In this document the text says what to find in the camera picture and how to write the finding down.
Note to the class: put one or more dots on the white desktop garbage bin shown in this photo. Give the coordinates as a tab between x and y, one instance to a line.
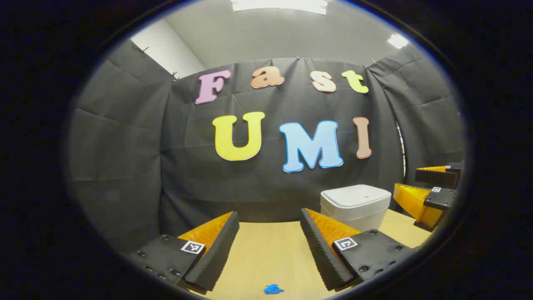
354	200

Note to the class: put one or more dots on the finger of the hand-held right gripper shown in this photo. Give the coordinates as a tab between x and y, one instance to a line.
437	177
441	200

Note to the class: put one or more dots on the long ceiling light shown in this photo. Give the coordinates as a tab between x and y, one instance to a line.
279	5

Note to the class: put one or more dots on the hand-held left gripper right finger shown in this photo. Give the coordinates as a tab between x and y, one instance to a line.
320	254

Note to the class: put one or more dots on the small ceiling light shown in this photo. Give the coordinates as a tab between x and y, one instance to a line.
398	41

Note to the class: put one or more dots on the blue paper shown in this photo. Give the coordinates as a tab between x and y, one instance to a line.
273	288

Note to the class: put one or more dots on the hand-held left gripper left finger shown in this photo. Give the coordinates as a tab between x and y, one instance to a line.
218	254

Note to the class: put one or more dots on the wooden desktop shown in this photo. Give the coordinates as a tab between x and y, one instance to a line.
266	250

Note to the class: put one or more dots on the black backdrop cloth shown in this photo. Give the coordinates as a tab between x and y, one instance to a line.
187	179

